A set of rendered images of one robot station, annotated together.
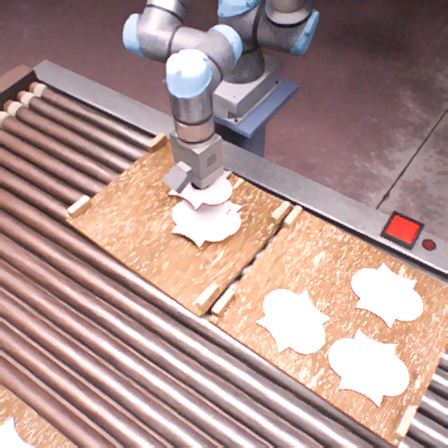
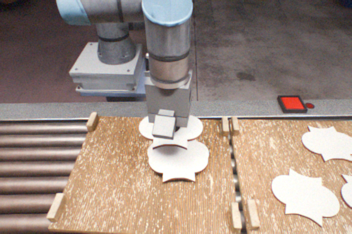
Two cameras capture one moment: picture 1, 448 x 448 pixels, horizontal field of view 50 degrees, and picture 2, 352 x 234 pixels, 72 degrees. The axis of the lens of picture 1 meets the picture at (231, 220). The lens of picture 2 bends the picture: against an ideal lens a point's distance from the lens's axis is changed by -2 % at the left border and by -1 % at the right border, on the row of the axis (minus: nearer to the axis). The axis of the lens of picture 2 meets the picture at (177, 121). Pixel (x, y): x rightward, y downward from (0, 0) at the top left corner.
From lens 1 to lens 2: 0.59 m
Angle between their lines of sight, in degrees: 25
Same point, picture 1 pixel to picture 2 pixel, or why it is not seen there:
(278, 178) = (196, 108)
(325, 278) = (289, 154)
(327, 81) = not seen: hidden behind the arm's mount
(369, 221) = (270, 108)
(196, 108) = (186, 35)
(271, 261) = (248, 162)
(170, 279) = (191, 223)
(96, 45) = not seen: outside the picture
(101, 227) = (91, 214)
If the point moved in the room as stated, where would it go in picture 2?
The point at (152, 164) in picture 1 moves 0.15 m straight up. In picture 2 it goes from (99, 139) to (85, 99)
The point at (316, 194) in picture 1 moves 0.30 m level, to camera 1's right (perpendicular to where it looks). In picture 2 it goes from (227, 107) to (282, 77)
